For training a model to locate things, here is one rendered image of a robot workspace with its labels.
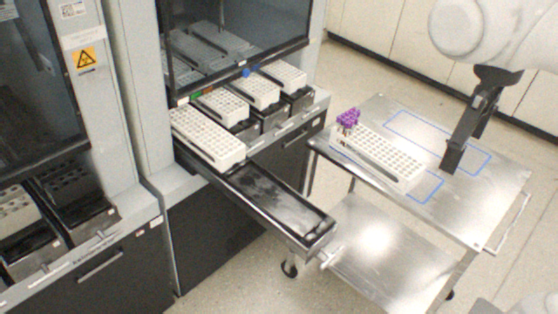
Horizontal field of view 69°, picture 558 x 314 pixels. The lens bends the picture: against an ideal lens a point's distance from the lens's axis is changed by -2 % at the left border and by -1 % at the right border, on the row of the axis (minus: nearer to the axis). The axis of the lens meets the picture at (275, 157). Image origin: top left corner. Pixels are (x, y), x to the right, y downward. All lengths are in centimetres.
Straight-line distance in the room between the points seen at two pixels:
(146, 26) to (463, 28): 78
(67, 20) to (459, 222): 109
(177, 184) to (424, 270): 105
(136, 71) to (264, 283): 118
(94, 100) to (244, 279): 116
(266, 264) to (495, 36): 165
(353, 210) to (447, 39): 144
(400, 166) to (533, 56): 76
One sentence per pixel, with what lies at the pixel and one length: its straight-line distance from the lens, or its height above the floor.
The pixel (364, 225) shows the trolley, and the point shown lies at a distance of 185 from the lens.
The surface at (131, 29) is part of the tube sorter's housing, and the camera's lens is 107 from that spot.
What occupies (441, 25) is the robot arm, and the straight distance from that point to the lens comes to 52.
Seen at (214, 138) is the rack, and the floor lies 86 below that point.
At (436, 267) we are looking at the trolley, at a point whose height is 28.
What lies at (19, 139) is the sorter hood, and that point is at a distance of 105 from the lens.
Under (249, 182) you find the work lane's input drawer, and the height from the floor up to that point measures 80.
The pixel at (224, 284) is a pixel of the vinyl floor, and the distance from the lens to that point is 194.
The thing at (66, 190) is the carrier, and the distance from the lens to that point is 118.
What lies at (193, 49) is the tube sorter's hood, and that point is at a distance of 119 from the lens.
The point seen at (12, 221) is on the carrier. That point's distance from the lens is 117.
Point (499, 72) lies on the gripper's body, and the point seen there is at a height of 137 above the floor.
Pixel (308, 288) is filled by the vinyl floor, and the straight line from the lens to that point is 195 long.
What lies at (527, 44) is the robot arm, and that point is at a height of 149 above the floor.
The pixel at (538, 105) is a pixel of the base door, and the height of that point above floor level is 23.
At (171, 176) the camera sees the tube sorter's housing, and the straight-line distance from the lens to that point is 134.
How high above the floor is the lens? 168
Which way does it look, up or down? 43 degrees down
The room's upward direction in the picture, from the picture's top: 6 degrees clockwise
